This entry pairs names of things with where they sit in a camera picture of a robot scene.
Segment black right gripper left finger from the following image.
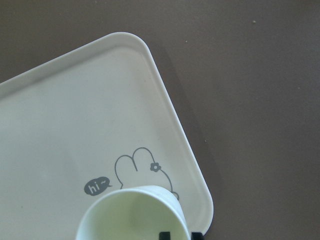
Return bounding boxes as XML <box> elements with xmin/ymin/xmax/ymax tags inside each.
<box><xmin>158</xmin><ymin>232</ymin><xmax>171</xmax><ymax>240</ymax></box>

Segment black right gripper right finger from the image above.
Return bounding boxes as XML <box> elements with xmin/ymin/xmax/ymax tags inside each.
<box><xmin>191</xmin><ymin>232</ymin><xmax>204</xmax><ymax>240</ymax></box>

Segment pale yellow plastic cup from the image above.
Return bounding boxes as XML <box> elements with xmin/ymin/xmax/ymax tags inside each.
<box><xmin>75</xmin><ymin>185</ymin><xmax>191</xmax><ymax>240</ymax></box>

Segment cream plastic tray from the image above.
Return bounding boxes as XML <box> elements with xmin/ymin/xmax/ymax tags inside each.
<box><xmin>0</xmin><ymin>32</ymin><xmax>214</xmax><ymax>240</ymax></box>

